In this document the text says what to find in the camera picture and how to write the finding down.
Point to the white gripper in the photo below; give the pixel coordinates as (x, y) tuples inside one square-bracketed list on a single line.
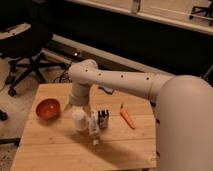
[(78, 100)]

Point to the white ceramic cup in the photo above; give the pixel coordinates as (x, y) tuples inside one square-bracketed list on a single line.
[(79, 120)]

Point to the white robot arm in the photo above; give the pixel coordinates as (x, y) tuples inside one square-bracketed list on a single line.
[(183, 111)]

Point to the orange bowl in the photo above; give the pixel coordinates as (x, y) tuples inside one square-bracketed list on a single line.
[(48, 109)]

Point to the orange carrot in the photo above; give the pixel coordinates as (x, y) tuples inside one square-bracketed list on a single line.
[(126, 117)]

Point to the black object on floor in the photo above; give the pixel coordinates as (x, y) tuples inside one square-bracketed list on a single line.
[(3, 116)]

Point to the black office chair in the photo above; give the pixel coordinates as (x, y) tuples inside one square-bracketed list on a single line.
[(22, 37)]

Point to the black chair base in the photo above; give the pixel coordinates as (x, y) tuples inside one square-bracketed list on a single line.
[(207, 11)]

